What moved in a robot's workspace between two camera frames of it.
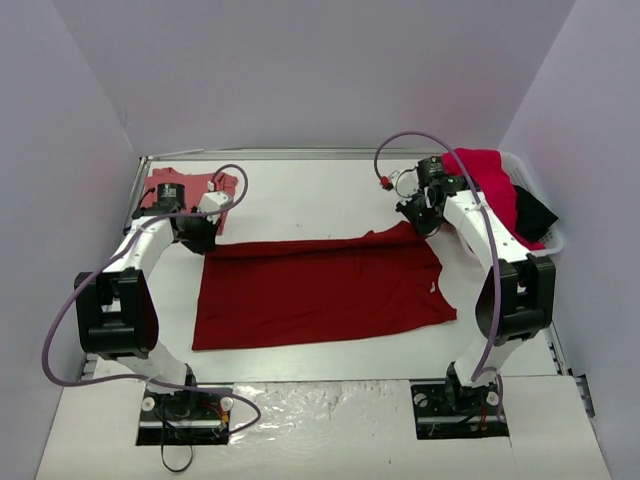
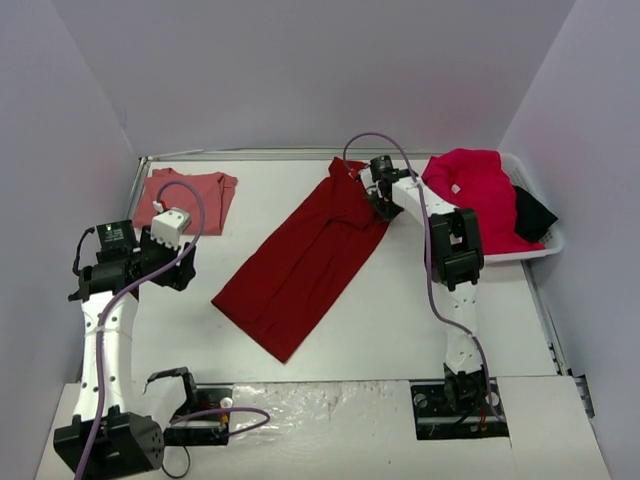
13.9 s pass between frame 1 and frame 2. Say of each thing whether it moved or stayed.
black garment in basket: stayed
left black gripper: moved
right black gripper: moved
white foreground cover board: stayed
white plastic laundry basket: stayed
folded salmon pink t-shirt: stayed
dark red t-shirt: moved
